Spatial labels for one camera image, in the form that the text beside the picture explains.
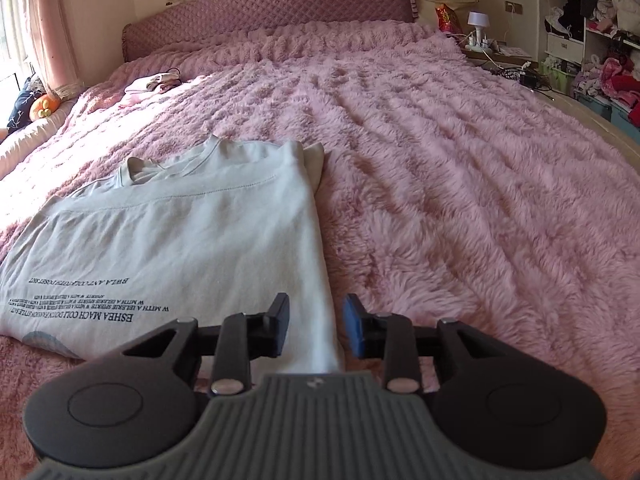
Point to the white table lamp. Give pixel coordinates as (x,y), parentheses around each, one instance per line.
(477,22)

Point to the red clothes pile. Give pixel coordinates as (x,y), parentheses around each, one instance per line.
(622,85)

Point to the bedside table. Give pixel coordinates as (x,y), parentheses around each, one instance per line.
(500,52)

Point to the small white folded garment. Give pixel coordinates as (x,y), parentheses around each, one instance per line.
(150,86)

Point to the green storage bin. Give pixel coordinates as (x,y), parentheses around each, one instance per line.
(560,80)

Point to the wall socket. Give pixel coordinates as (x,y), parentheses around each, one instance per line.
(513,7)

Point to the cream padded cushion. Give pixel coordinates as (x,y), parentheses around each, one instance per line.
(30,135)

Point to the purple quilted headboard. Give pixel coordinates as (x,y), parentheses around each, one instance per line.
(280,12)

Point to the orange plush toy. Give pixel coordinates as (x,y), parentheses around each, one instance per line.
(45,106)

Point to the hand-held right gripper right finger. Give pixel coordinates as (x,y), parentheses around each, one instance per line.
(352,327)

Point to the white printed sweatshirt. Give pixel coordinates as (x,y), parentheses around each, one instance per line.
(200,240)

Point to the red snack bag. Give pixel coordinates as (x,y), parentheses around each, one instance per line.
(447,19)

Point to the pink fluffy blanket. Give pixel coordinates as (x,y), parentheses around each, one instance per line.
(450,170)

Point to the navy patterned pillow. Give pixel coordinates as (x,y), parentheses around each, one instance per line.
(22,105)

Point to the white wardrobe shelf unit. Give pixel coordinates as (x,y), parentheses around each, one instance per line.
(570,45)

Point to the pink curtain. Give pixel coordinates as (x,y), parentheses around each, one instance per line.
(52,25)

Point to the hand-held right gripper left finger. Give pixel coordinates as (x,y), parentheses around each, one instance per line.
(280,325)

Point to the blue storage bin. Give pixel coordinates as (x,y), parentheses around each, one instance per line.
(620,117)

